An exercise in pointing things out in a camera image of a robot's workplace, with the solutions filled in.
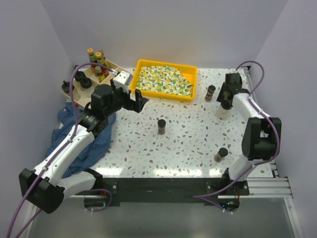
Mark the clear shaker jar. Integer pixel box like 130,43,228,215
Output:
216,104,230,119
80,77,93,98
74,71,86,91
61,81,70,96

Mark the cream divided organizer tray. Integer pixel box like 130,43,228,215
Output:
61,60,132,108

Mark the red sauce bottle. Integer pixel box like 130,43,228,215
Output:
95,52,109,75

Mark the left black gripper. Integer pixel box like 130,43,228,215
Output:
104,78,147,117

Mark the spice jar back-right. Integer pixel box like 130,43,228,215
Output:
205,85,216,102

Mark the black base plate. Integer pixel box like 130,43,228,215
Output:
73,171,251,207

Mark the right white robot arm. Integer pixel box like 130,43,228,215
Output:
215,73,282,195

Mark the green-label sauce bottle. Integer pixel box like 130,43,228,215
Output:
87,48,97,63

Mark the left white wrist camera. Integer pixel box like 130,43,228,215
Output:
113,70,133,93

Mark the blue checkered cloth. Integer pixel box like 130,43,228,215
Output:
45,102,116,179

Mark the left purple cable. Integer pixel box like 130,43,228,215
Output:
6,63,118,238

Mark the yellow plastic bin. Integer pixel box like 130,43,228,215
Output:
130,59,198,102

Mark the lemon-print cloth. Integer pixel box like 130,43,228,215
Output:
136,65,193,97

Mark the spice jar front-right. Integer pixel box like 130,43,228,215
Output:
214,147,228,163

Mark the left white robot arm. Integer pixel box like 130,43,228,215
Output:
19,84,148,214

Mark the dark spice jar, black lid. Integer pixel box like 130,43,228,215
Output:
158,119,166,135

